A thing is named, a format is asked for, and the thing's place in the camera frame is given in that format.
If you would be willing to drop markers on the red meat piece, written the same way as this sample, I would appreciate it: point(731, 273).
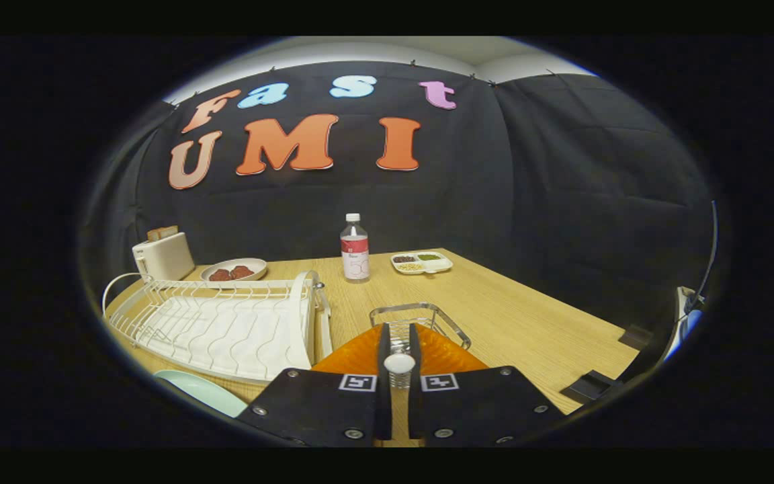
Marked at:
point(241, 271)
point(220, 275)

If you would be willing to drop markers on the mint green plate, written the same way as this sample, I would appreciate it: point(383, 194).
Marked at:
point(205, 393)

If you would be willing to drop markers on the clear bottle red label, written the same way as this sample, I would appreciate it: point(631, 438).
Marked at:
point(355, 252)

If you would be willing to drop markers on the white divided snack tray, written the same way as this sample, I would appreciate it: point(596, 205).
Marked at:
point(420, 263)

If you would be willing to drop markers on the black table clamp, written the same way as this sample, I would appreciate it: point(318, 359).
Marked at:
point(587, 386)
point(635, 335)

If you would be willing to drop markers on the brown toast slices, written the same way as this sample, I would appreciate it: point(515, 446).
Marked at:
point(162, 233)

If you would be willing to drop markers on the white toaster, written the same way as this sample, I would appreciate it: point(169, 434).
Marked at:
point(166, 259)

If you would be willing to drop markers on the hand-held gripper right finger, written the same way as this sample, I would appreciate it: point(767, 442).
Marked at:
point(481, 407)

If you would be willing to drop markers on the white and blue device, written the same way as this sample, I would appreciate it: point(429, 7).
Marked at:
point(686, 323)

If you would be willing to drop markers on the black backdrop cloth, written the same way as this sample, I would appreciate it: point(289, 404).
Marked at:
point(528, 202)

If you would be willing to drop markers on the beige plate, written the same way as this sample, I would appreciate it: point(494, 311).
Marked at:
point(252, 262)

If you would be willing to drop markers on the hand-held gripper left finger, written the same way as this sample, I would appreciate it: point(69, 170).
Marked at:
point(313, 407)

